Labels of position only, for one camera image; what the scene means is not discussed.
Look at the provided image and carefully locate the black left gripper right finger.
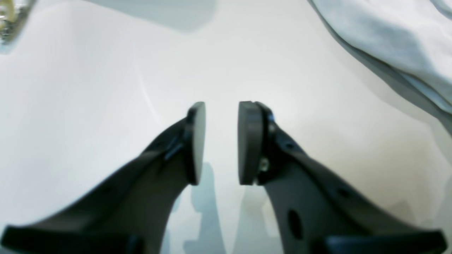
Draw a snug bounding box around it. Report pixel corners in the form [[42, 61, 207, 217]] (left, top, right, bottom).
[[238, 101, 447, 254]]

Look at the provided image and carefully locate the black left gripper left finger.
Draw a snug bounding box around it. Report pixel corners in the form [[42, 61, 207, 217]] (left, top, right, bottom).
[[1, 102, 206, 254]]

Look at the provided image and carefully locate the white t-shirt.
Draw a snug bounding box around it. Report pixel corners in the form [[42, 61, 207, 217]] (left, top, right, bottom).
[[310, 0, 451, 134]]

